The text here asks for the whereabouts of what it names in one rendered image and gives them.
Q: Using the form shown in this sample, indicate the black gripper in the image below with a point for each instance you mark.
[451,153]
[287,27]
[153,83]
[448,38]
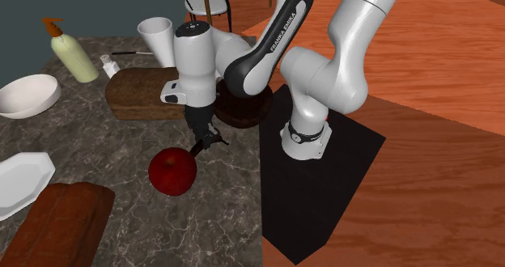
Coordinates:
[198,120]

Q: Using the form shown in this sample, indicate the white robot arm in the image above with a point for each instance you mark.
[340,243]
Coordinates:
[347,77]

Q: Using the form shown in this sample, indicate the red apple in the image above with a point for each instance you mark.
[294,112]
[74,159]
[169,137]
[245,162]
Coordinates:
[172,172]

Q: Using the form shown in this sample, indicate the dark brown round bowl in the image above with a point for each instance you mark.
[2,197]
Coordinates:
[240,110]

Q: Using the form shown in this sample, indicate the white flared cup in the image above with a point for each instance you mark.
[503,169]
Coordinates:
[157,39]

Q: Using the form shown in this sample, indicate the black robot stand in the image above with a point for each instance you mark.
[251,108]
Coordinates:
[307,203]

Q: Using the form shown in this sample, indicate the black and white knife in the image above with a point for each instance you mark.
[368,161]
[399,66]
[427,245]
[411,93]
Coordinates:
[130,53]

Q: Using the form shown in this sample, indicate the white salt shaker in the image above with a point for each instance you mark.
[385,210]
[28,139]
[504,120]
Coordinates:
[110,67]

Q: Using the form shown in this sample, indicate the black chair with white seat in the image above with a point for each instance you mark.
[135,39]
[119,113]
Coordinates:
[207,4]

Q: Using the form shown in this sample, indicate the pale green orange-pump bottle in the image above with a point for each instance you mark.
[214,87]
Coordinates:
[75,59]

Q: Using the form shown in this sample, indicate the reddish brown bread loaf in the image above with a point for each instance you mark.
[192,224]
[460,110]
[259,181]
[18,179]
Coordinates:
[59,226]

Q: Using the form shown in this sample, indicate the white round bowl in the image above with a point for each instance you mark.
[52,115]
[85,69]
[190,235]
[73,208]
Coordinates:
[27,96]

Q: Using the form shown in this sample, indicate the white octagonal plate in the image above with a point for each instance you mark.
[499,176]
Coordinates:
[19,181]

